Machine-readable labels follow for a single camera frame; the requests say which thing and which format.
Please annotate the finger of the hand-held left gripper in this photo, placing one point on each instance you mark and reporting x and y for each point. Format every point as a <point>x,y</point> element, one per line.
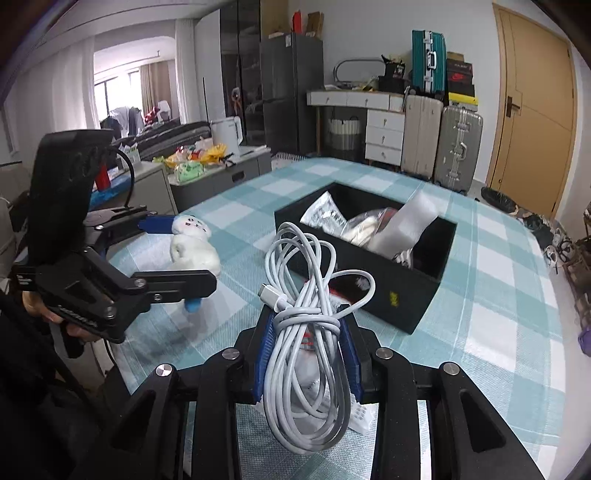
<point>157,225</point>
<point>180,284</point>

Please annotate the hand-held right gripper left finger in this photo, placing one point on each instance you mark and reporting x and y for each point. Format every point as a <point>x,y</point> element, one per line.
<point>263,364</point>

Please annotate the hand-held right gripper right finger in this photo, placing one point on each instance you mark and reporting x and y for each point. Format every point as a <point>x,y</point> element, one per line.
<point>352,364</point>

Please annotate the white plush toy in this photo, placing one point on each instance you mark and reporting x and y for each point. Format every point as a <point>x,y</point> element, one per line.
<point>194,249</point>

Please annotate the black cardboard box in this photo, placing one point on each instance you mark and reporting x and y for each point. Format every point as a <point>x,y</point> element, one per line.
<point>406,295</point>

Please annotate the clear bag with striped logo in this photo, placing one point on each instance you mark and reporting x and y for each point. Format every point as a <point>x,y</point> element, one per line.
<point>404,258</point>

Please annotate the clear bag of cream cloth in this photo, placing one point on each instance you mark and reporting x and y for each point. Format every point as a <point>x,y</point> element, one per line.
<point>360,230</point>

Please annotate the bubble wrap sheet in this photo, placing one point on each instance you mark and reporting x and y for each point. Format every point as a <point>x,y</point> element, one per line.
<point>406,217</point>

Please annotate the person's left forearm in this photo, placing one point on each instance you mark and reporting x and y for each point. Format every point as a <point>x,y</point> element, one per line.
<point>27,392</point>

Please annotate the person's left hand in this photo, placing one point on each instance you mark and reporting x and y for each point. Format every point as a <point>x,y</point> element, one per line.
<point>41,310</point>

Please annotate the green snack bag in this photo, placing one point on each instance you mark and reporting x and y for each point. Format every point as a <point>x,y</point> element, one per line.
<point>190,171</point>

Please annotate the grey side cabinet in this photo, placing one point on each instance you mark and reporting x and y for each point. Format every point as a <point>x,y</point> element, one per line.
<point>221,184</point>

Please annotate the dark sofa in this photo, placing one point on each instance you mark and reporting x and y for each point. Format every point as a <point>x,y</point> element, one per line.
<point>171,136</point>

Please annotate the yellow plastic bag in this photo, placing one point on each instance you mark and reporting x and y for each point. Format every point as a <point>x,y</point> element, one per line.
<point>214,154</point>

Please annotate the pile of clothes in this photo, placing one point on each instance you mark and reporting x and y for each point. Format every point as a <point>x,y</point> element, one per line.
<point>129,117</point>

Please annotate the white kettle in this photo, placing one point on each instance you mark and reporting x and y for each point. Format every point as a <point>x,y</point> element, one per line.
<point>225,136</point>

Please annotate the brown curtain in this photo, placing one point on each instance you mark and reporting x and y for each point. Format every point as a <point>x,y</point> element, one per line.
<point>154,90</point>

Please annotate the teal checked tablecloth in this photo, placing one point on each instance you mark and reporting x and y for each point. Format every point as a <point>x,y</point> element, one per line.
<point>485,323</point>

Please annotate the black glass cabinet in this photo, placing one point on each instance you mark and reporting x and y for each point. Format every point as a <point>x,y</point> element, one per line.
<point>240,69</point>

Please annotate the grey refrigerator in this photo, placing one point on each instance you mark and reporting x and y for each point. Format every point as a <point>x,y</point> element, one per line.
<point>291,92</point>

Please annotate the white and grey basket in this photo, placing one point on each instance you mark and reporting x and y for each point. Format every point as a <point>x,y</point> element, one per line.
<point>344,134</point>

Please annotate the black trash bag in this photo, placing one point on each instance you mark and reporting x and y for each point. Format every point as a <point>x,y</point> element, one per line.
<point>498,199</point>

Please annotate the shoes on floor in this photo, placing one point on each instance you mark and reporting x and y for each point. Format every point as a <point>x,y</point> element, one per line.
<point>545,235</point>

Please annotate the white desk with drawers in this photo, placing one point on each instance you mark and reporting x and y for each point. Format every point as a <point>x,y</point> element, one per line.
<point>383,134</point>

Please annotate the purple bag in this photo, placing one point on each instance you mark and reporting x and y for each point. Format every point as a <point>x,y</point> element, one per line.
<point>586,339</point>

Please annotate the beige suitcase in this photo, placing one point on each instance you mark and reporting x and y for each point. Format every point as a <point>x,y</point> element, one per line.
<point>421,138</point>

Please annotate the large cardboard box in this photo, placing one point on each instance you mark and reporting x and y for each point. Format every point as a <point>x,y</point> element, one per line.
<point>277,18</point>

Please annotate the wooden shoe rack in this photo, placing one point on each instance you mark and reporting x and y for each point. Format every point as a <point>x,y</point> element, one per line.
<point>577,277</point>

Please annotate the silver suitcase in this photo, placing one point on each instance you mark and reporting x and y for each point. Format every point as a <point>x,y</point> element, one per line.
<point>459,147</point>

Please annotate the small cardboard box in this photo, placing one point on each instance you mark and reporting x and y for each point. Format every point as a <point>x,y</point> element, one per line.
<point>315,25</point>

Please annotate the oval mirror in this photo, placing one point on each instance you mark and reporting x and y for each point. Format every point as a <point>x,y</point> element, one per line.
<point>358,60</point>

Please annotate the yellow and black shoe box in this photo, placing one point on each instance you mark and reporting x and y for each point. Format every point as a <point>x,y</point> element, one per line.
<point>462,101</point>

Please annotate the wooden door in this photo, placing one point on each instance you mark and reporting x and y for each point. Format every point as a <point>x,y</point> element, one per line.
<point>531,115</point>

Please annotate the black shoe box red logo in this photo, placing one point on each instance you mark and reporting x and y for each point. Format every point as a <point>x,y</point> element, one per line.
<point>459,77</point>

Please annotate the teal suitcase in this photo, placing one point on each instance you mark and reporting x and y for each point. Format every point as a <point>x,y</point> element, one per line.
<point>425,64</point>

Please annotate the brown cardboard shoe box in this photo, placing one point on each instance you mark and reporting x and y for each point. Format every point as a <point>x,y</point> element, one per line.
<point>456,56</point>

